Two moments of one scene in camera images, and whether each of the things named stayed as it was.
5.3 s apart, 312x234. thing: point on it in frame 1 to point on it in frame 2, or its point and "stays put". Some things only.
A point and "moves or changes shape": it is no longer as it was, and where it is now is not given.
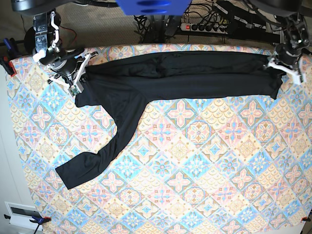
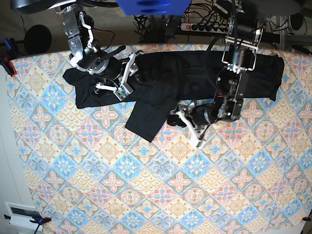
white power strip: [205, 27] stays put
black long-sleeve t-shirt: [123, 86] moves or changes shape
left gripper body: [68, 62] to [102, 64]
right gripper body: [288, 53] to [198, 114]
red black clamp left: [8, 65] stays put
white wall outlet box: [21, 214] stays put
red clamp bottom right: [306, 219] stays put
